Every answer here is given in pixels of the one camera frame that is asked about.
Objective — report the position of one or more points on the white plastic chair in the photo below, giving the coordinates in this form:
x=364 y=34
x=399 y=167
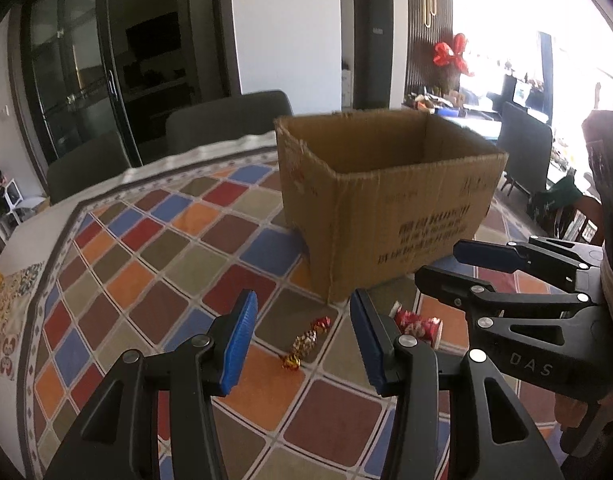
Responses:
x=19 y=200

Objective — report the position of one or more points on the person's right hand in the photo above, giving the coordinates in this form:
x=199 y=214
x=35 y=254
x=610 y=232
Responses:
x=570 y=412

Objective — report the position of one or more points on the red candy packet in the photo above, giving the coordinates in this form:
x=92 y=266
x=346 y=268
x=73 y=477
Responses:
x=416 y=324

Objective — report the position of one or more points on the grey upholstered chair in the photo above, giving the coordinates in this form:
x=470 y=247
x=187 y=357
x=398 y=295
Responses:
x=86 y=165
x=526 y=150
x=226 y=117

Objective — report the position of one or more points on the colourful checkered tablecloth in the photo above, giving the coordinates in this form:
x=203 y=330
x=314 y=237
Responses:
x=176 y=270

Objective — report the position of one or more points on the gold wall ornament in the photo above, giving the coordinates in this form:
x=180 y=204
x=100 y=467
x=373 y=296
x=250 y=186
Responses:
x=430 y=5

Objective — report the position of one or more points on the dark interior door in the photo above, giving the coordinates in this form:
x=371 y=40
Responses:
x=374 y=40

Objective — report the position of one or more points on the brown cardboard box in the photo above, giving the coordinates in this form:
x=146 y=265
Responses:
x=386 y=220

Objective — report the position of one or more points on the dark glass door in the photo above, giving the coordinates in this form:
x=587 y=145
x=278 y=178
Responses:
x=81 y=60

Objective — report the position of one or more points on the person's right forearm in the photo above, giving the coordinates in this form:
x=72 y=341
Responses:
x=611 y=185

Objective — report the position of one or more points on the brown wooden chair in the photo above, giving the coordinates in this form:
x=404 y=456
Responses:
x=578 y=220

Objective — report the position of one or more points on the gold red candy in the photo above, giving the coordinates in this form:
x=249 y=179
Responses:
x=304 y=344

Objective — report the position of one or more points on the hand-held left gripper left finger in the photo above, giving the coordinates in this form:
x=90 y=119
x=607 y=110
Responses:
x=241 y=345

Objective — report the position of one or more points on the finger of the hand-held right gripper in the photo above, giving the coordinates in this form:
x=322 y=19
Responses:
x=451 y=285
x=486 y=255

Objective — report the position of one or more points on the dark green garment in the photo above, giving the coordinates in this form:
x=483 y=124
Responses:
x=553 y=200

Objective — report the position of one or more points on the patterned cushion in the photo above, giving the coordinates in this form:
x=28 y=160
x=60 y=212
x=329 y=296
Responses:
x=11 y=320

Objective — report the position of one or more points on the red balloon bow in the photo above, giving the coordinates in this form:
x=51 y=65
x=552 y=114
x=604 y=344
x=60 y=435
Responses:
x=451 y=52

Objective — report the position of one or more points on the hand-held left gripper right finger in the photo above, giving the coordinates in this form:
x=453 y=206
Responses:
x=366 y=345

